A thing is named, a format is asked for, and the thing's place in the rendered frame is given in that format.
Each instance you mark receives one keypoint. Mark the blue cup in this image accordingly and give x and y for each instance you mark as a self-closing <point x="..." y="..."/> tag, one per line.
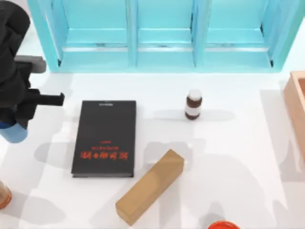
<point x="13" y="134"/>

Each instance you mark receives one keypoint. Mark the black book with red lettering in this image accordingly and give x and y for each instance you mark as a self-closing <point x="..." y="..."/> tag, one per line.
<point x="106" y="140"/>

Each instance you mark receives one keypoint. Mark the light blue rack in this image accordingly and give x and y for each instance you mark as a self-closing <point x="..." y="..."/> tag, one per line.
<point x="164" y="35"/>

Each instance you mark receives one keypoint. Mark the tan cardboard box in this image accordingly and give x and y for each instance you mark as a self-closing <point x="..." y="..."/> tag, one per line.
<point x="152" y="186"/>

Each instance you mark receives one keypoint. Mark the brown bottle with white cap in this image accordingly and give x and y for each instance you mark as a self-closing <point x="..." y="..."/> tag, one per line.
<point x="193" y="106"/>

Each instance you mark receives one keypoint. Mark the red round lid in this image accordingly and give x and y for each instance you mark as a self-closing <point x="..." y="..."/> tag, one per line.
<point x="222" y="225"/>

